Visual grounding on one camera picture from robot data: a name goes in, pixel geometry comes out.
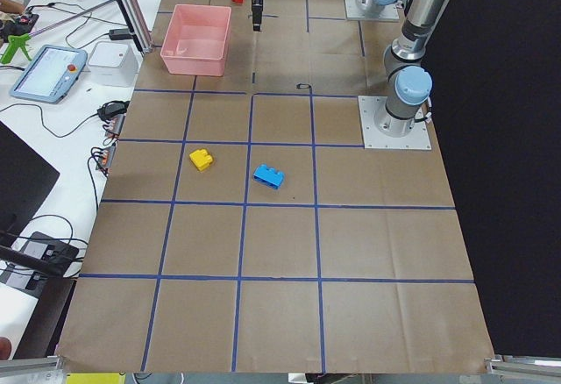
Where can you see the yellow toy block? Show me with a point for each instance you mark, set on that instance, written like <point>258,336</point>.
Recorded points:
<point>201,159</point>

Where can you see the blue toy block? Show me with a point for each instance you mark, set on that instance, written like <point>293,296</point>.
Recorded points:
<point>268,176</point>

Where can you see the pink plastic box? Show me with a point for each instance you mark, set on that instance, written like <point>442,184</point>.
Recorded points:
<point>197,40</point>

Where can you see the white square box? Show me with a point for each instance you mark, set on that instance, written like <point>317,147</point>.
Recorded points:
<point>113,64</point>

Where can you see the black power adapter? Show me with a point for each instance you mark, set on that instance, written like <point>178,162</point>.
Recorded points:
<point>119,34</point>

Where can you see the teach pendant tablet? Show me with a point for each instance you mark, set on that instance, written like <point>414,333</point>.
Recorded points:
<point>50,75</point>

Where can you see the black monitor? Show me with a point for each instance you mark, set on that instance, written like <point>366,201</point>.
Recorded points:
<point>26,181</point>

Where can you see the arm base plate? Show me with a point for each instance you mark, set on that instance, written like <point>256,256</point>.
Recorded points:
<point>371,10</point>
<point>381,131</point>

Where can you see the aluminium frame post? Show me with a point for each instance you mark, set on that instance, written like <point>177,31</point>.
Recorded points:
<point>136,23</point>

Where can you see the green handled reach grabber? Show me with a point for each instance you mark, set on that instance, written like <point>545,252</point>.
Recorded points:
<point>16,42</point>

